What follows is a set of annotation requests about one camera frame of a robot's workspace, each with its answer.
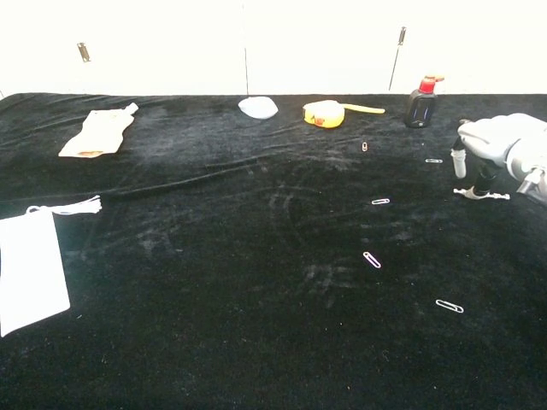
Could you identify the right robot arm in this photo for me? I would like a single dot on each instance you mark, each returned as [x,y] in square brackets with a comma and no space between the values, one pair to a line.
[534,154]

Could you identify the black velvet tablecloth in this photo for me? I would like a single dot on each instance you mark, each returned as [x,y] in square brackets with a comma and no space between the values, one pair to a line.
[239,265]

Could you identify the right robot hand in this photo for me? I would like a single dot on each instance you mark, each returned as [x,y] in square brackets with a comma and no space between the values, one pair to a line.
[491,136]

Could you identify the silver paperclip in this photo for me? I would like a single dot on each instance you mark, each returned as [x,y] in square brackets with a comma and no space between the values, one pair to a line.
[380,201]
[433,161]
[371,259]
[449,306]

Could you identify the beige spouted pouch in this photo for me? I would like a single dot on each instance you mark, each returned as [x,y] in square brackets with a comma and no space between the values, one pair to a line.
[100,132]

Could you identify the black bottle red cap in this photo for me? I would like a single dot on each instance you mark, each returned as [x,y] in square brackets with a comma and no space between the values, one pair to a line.
[421,110]

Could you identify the yellow tape measure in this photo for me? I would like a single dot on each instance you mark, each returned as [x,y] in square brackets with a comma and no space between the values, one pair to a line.
[325,114]

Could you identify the pale blue round lid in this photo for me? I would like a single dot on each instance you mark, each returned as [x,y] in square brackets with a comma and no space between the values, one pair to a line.
[258,108]

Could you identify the metal screen hinge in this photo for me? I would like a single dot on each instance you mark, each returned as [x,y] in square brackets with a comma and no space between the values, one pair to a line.
[84,52]
[402,36]

